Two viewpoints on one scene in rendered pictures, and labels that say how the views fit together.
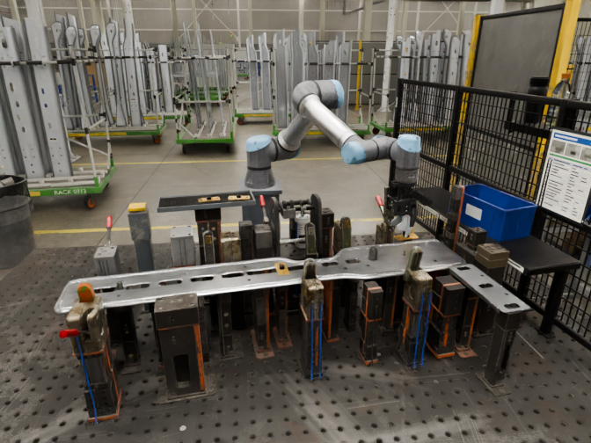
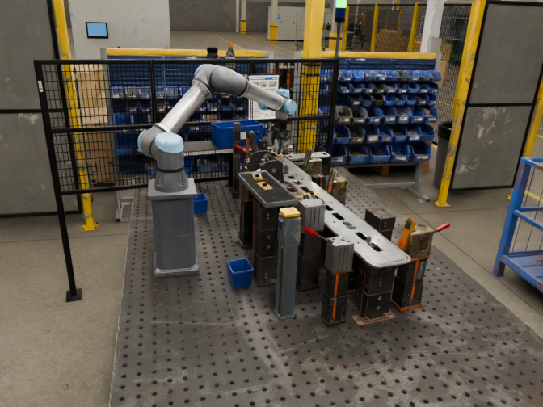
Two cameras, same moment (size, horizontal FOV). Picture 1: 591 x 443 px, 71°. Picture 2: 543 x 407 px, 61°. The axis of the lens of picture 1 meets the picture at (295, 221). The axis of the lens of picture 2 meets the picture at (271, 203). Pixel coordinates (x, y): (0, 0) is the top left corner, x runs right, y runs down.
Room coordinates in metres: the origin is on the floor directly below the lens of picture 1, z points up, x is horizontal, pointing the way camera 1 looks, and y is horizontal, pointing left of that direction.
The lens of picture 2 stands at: (1.77, 2.15, 1.85)
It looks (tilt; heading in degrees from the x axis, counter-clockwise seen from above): 23 degrees down; 262
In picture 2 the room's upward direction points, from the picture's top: 2 degrees clockwise
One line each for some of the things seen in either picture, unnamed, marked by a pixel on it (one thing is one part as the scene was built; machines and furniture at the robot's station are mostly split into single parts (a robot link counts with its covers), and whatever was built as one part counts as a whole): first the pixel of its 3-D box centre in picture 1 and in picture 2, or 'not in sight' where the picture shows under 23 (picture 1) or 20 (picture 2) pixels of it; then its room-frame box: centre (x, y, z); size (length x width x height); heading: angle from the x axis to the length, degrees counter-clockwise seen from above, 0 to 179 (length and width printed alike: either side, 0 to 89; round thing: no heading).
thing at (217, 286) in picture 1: (276, 272); (314, 196); (1.27, 0.06, 1.00); 1.38 x 0.22 x 0.02; 104
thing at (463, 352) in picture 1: (466, 314); not in sight; (1.24, -0.60, 0.84); 0.11 x 0.06 x 0.29; 14
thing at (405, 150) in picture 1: (407, 151); (281, 99); (1.39, -0.38, 1.39); 0.09 x 0.08 x 0.11; 35
